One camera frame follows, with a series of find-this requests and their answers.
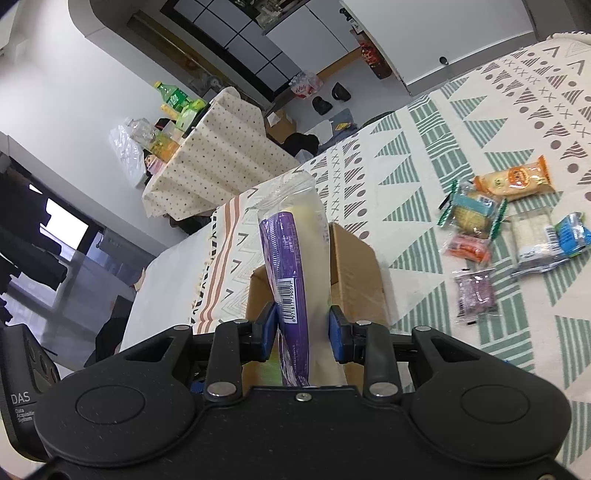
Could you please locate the purple clear snack packet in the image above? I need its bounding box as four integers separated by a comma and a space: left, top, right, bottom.
454, 268, 498, 319

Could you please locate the large purple wafer pack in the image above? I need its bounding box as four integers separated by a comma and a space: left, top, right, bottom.
254, 172, 346, 387

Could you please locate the white clear cake packet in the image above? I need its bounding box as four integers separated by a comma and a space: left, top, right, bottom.
508, 208, 569, 277

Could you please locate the blue snack packet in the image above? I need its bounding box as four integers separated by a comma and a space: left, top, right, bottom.
555, 212, 591, 257

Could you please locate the brown cardboard box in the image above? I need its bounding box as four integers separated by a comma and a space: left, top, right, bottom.
242, 223, 389, 392

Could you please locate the orange small snack packet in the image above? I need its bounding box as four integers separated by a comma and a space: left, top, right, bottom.
444, 234, 491, 264

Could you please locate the teal biscuit packet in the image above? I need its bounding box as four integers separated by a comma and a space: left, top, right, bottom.
437, 180, 507, 241

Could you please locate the patterned bed cover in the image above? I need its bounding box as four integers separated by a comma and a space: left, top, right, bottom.
119, 32, 591, 469

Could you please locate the dotted cream tablecloth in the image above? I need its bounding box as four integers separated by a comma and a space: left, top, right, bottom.
141, 87, 300, 221

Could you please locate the orange yellow cracker pack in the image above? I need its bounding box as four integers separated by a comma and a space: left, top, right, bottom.
473, 156, 555, 202

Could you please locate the clear plastic bag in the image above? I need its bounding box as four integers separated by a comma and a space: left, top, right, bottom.
108, 118, 159, 189

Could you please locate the black shoe right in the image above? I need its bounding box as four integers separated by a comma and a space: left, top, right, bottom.
311, 96, 332, 116

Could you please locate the black shoe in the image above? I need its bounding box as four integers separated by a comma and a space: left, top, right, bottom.
331, 82, 352, 102
311, 96, 332, 116

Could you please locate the green drink bottle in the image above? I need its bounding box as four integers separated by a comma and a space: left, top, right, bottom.
153, 81, 206, 113

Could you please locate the black shoe left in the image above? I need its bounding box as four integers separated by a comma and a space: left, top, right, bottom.
331, 82, 352, 102

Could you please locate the pack of water bottles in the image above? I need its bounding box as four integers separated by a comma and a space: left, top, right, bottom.
290, 71, 324, 99

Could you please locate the dark brown bottle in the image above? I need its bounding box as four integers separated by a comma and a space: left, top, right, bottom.
360, 41, 393, 80

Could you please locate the black grid window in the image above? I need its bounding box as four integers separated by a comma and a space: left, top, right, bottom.
160, 0, 301, 101

